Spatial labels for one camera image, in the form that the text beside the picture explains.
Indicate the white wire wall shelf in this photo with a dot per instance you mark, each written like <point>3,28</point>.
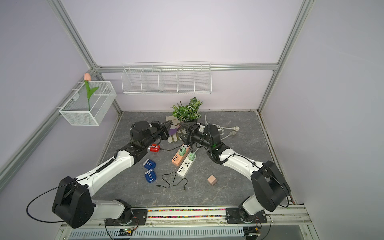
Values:
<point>167,78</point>

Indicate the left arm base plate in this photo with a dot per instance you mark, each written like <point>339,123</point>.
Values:
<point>134,217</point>

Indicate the green USB charger cube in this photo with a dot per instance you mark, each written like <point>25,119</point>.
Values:
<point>183,150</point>

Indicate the purple pink garden trowel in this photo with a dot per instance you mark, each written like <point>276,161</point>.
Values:
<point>173,131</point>

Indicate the white mesh wall basket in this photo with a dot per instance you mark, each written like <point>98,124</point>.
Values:
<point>75,109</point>

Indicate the white gardening glove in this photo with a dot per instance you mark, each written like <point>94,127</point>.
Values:
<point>174,130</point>

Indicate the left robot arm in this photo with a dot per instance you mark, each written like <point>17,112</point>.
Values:
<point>74,202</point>

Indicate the blue electric shaver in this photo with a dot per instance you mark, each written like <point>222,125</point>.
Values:
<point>149,164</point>
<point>150,176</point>

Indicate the orange power strip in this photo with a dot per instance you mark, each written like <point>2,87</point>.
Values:
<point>177,160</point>

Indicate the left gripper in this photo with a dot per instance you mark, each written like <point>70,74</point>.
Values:
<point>164,130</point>

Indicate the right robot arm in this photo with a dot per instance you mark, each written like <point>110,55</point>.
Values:
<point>270,186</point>

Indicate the pink charger cube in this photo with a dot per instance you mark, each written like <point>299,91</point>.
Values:
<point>212,180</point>

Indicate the white power strip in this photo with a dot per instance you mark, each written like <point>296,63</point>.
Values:
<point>184,168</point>

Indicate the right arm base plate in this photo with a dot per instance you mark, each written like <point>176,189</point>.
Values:
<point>237,215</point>

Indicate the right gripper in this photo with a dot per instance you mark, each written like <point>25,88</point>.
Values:
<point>195,127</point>

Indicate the artificial pink tulip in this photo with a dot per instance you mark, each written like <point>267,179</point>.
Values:
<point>90,91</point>

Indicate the potted green plant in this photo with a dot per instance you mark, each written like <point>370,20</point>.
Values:
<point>188,113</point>

